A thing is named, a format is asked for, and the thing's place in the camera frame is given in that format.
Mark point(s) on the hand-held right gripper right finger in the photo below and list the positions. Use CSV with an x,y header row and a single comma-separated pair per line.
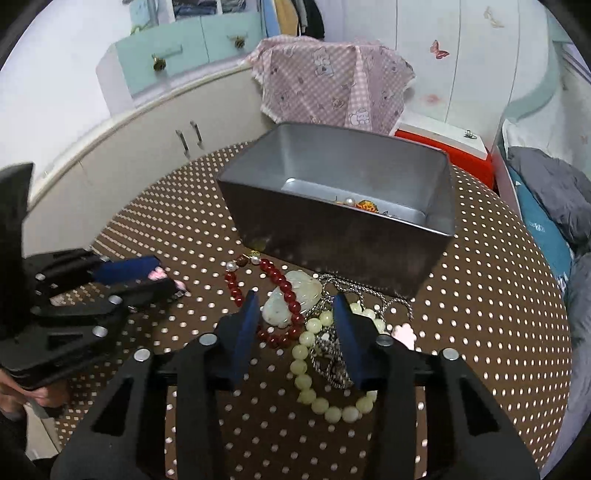
x,y
350,344

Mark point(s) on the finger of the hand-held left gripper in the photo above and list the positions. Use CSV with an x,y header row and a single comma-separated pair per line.
x,y
147,290
124,270

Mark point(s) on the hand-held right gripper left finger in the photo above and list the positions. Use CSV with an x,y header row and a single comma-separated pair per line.
x,y
247,334

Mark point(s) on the small pink jewelry piece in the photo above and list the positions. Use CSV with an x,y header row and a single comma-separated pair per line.
x,y
154,275

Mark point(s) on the white jade pendant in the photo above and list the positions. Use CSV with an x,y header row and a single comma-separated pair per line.
x,y
305,286

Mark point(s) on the grey metal box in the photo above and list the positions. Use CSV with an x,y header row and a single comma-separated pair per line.
x,y
323,249

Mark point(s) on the person's left hand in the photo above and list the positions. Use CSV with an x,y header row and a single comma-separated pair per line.
x,y
46,398

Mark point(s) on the pink flower charm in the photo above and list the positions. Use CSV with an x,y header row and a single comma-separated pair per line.
x,y
405,336

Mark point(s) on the brown dotted tablecloth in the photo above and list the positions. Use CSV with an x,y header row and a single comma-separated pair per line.
x,y
161,221

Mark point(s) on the cream cabinet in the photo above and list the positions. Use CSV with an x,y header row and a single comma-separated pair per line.
x,y
138,138

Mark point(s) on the orange patterned bead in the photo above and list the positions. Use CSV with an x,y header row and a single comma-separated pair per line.
x,y
367,206

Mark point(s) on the blue bed sheet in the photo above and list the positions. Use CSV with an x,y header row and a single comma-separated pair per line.
x,y
542,226

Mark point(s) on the red and white box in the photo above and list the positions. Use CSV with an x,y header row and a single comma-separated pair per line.
x,y
443,131

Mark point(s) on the teal drawer unit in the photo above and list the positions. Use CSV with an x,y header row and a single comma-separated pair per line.
x,y
184,44

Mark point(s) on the grey blanket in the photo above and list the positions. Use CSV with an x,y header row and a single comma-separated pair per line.
x,y
549,184

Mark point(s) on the pink checked cloth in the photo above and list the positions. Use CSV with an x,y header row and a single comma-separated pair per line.
x,y
323,83

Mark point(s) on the hanging clothes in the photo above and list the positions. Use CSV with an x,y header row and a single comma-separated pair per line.
x,y
304,16

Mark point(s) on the pink butterfly wall sticker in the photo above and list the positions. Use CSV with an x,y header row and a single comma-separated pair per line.
x,y
438,50

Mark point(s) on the pale butterfly wall sticker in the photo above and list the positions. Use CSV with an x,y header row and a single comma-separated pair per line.
x,y
493,17

